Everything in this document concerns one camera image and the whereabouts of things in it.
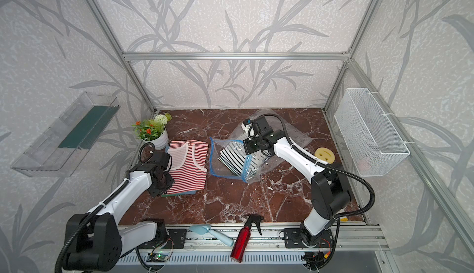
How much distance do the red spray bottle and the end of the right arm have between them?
30 centimetres

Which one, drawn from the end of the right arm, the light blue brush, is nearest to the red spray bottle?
the light blue brush

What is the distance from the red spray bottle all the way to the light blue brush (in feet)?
0.08

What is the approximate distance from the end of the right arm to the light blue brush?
36 centimetres

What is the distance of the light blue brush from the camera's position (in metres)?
0.74

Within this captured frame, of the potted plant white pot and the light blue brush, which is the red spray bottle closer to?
the light blue brush

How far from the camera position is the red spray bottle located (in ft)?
2.27

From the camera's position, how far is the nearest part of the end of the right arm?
24.4 inches

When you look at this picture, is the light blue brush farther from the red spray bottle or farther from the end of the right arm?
the end of the right arm
